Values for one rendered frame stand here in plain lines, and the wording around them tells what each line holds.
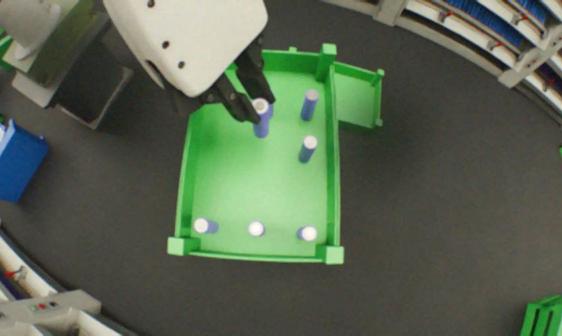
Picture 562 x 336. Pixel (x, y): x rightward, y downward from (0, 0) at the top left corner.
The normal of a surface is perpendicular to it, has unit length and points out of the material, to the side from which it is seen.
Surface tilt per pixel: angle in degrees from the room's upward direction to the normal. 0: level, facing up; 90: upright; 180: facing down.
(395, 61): 0
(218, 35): 69
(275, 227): 0
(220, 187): 0
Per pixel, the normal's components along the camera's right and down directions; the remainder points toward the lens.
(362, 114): 0.04, -0.25
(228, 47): 0.82, 0.43
